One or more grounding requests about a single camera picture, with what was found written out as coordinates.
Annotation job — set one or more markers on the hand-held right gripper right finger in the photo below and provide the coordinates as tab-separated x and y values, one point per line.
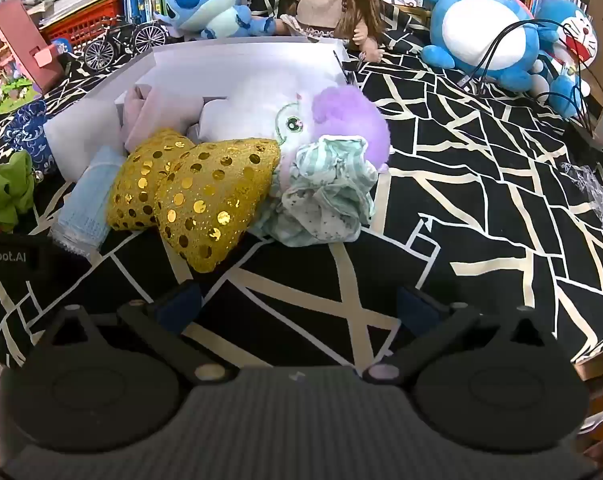
416	305

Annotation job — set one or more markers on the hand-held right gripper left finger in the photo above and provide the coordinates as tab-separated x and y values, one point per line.
179	305

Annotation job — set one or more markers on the green soft toy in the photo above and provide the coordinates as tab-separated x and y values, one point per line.
6	195

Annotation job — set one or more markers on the light blue face mask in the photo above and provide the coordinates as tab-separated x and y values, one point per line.
86	205

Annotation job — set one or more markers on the blue floral pouch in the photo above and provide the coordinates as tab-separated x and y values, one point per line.
29	130

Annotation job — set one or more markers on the mint striped cloth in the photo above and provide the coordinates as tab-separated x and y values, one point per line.
326	195

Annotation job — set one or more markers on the pink cloth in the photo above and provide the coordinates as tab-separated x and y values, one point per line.
156	115

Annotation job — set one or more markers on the white and purple plush toy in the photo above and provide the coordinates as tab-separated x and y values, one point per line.
251	115

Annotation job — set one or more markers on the white cardboard box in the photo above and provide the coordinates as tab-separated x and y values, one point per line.
241	65

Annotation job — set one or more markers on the clear plastic bag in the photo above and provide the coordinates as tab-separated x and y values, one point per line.
591	195

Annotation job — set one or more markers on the pink toy house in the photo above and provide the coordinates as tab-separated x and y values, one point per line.
16	45

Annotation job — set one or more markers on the small blue toy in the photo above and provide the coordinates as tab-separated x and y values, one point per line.
64	47

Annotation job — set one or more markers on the metal model bicycle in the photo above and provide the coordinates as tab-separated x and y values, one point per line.
126	40

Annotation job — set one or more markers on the red plastic basket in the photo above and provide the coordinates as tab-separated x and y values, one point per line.
86	22

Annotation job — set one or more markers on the round blue white-bellied plush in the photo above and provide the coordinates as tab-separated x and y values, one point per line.
481	30

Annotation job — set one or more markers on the doll with brown hair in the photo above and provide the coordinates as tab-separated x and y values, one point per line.
326	5

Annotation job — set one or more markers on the blue cat plush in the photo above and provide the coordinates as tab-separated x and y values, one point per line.
576	30

